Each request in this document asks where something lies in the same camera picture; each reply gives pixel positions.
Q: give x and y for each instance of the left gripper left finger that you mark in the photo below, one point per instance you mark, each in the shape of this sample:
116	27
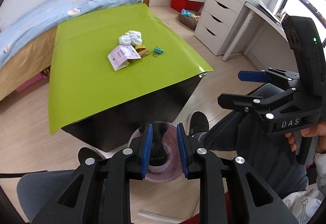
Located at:
100	186

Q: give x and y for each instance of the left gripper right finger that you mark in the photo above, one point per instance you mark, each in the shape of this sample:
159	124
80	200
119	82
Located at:
231	191

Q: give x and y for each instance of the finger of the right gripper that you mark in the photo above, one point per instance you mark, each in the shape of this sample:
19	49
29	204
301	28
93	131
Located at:
254	76
242	104

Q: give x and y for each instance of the teal binder clip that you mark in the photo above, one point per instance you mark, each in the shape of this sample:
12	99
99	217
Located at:
158	51

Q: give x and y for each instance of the purple paper packet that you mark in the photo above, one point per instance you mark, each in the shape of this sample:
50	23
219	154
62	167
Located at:
121	56

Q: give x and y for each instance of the green white striped sock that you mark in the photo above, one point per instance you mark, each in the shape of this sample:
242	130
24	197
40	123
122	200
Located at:
134	37

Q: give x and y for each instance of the pink trash bin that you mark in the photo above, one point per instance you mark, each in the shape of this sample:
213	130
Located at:
164	161

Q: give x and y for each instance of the person's right hand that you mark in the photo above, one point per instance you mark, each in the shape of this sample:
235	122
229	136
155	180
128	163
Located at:
318	130

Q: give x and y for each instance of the white desk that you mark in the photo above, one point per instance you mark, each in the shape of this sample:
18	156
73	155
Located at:
257	36

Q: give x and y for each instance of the white drawer cabinet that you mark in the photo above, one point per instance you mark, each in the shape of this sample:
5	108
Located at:
216	21

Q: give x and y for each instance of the brown pet bed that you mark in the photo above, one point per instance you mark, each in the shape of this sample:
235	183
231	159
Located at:
189	18

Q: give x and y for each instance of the green table cover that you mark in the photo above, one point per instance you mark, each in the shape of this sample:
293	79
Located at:
82	80

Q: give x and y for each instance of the red storage box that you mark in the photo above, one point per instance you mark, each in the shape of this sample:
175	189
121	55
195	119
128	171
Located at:
190	5

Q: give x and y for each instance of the wooden clothespin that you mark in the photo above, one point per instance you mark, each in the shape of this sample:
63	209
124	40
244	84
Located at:
143	52

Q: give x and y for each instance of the yellow tape roll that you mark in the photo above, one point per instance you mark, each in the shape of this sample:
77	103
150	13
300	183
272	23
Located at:
139	48

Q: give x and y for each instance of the bed with blue blanket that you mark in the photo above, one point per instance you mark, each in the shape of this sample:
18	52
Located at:
27	44

